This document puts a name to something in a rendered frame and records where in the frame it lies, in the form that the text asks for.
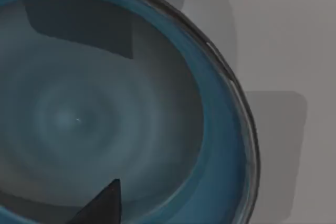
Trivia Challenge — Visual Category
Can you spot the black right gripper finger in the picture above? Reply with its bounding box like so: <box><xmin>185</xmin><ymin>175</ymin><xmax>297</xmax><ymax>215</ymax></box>
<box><xmin>65</xmin><ymin>178</ymin><xmax>122</xmax><ymax>224</ymax></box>

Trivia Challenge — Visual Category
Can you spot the blue ceramic bowl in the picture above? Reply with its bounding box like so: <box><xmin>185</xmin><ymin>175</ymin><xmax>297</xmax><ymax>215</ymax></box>
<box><xmin>0</xmin><ymin>0</ymin><xmax>261</xmax><ymax>224</ymax></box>

